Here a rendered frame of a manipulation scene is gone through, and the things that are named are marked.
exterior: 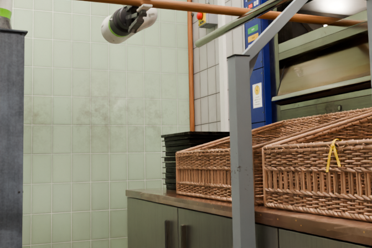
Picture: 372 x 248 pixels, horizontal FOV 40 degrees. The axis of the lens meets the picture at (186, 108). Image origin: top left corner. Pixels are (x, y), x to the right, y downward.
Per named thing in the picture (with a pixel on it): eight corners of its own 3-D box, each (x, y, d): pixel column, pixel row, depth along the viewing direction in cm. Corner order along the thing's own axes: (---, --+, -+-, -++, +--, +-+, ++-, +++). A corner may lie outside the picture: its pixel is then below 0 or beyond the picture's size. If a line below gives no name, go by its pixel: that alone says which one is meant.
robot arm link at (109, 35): (107, 51, 193) (92, 26, 192) (134, 36, 198) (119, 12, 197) (117, 44, 180) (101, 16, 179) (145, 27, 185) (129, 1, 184)
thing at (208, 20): (210, 29, 274) (209, 10, 276) (218, 24, 265) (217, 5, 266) (197, 27, 272) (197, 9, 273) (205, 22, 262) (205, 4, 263)
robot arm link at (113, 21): (107, 35, 179) (107, 9, 180) (138, 37, 184) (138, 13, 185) (111, 30, 174) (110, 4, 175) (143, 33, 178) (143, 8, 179)
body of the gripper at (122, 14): (136, 8, 178) (144, 0, 170) (137, 32, 178) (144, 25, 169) (115, 6, 176) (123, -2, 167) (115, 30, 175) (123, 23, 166)
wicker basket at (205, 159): (287, 189, 201) (284, 119, 204) (395, 197, 149) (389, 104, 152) (173, 194, 182) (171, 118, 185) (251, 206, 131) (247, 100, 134)
